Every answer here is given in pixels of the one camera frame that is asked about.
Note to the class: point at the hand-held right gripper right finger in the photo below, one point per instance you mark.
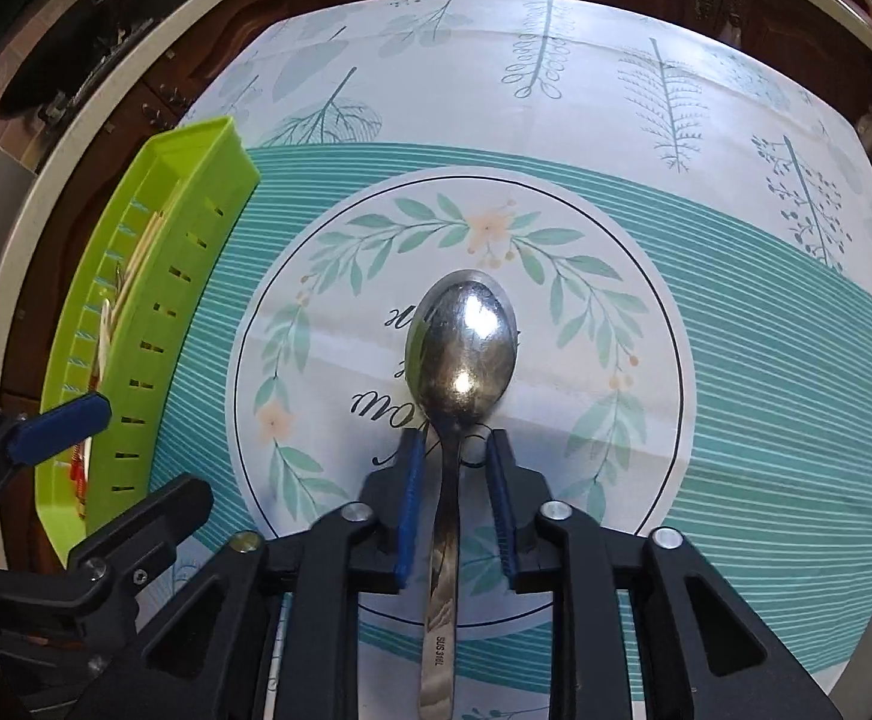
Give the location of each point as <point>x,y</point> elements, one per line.
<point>502,517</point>

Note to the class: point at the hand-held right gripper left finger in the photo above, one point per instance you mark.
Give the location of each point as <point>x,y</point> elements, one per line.
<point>406,517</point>

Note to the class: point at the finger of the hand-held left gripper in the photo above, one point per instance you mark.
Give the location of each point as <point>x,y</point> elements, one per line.
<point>158,525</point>
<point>61,424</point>

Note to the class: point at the large steel spoon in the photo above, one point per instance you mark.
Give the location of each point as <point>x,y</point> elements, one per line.
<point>462,352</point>

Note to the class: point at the green plastic utensil tray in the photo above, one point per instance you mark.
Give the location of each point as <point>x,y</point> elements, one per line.
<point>181,255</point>

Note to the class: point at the leaf printed teal tablecloth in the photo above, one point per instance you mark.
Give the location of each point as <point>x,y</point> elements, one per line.
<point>706,390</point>

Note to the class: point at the gas stove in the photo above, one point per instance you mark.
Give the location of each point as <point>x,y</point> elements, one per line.
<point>69,101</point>

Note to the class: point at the black wok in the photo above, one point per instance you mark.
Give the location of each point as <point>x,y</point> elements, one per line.
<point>54,67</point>

